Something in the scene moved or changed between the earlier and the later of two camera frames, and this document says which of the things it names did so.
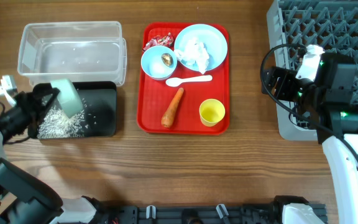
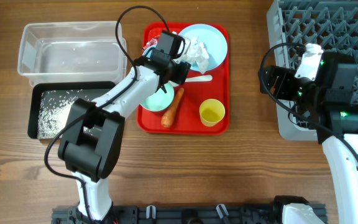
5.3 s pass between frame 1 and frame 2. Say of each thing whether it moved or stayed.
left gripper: moved
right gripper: stayed
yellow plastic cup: stayed
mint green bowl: moved
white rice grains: stayed
